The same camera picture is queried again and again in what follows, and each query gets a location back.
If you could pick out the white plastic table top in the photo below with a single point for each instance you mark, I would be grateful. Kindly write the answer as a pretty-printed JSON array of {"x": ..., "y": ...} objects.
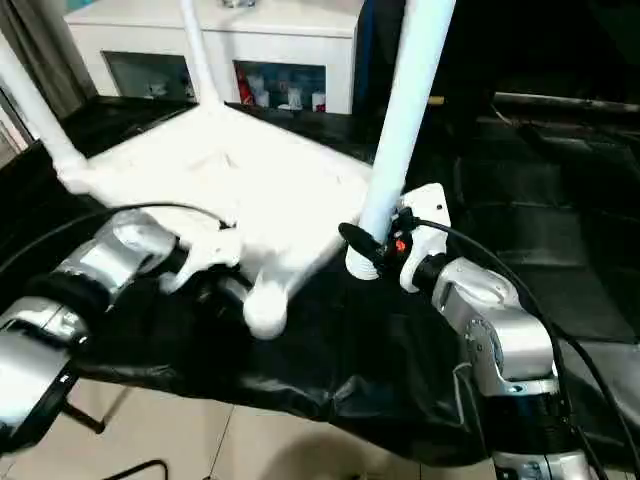
[{"x": 250, "y": 175}]

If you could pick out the white plastic table leg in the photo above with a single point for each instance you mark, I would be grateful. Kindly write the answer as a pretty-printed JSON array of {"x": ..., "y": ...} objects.
[
  {"x": 45, "y": 130},
  {"x": 200, "y": 55},
  {"x": 410, "y": 100}
]

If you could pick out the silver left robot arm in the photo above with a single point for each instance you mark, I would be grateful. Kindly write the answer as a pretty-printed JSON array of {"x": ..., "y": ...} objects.
[{"x": 100, "y": 255}]

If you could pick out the black mat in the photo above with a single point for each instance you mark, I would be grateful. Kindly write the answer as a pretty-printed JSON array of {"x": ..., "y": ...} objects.
[{"x": 375, "y": 350}]

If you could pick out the small white jar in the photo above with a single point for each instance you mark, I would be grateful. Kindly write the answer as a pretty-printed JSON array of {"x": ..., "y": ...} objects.
[{"x": 318, "y": 103}]

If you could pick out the black work table leg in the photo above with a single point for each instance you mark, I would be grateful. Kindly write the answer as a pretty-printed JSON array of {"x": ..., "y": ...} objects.
[{"x": 87, "y": 417}]

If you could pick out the small red item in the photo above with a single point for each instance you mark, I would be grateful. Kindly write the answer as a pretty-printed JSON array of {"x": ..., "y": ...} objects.
[{"x": 244, "y": 88}]

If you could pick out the white cabinet with glass doors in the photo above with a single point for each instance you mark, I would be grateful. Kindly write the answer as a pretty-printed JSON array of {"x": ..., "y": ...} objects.
[{"x": 275, "y": 45}]

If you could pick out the long black bar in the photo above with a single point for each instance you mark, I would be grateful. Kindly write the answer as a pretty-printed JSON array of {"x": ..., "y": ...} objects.
[{"x": 565, "y": 101}]

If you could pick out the dark patterned small object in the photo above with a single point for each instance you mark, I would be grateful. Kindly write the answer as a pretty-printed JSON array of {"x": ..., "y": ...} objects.
[{"x": 237, "y": 3}]

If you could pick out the grey curtain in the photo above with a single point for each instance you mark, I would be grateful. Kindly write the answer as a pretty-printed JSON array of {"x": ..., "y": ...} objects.
[{"x": 50, "y": 50}]

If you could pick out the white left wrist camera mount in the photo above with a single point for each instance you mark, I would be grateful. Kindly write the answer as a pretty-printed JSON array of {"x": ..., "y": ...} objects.
[{"x": 200, "y": 255}]

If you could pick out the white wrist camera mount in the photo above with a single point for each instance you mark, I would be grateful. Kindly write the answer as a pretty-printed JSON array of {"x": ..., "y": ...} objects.
[
  {"x": 430, "y": 200},
  {"x": 200, "y": 255}
]

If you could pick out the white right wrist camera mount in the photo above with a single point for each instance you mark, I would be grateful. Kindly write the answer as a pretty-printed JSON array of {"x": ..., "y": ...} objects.
[{"x": 430, "y": 200}]

